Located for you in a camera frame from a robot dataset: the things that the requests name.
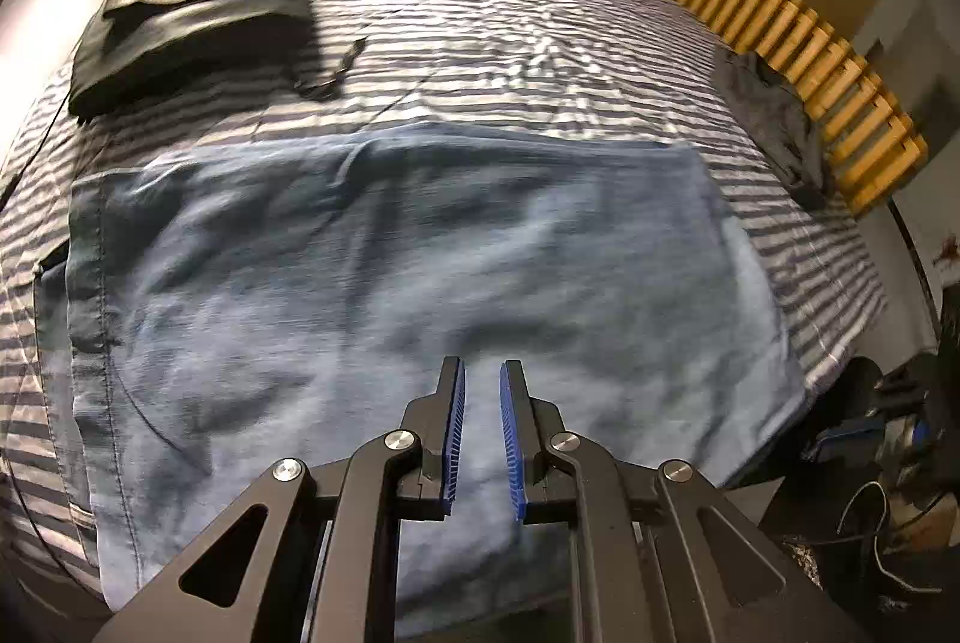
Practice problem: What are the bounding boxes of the black strap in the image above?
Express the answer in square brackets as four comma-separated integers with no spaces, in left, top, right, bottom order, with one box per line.
[295,35,369,101]

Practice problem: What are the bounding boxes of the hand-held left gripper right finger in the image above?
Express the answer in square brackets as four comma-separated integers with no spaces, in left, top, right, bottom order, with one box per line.
[499,358,871,643]

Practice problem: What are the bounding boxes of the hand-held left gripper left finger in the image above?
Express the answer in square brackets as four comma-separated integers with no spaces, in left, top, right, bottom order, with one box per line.
[94,356,467,643]

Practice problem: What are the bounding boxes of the light blue denim garment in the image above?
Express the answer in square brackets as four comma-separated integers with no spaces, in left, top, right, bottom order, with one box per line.
[34,125,809,642]

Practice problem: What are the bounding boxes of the dark grey crumpled garment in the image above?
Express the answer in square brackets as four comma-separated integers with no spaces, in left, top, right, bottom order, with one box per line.
[711,47,836,211]

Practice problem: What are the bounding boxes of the wooden slat railing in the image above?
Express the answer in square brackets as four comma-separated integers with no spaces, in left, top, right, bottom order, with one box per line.
[590,0,930,218]

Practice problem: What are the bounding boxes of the dark folded garment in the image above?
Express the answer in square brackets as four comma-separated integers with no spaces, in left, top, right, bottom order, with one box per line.
[68,0,314,124]

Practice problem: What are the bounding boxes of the white cable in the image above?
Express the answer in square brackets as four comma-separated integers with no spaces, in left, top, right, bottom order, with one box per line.
[835,481,947,597]

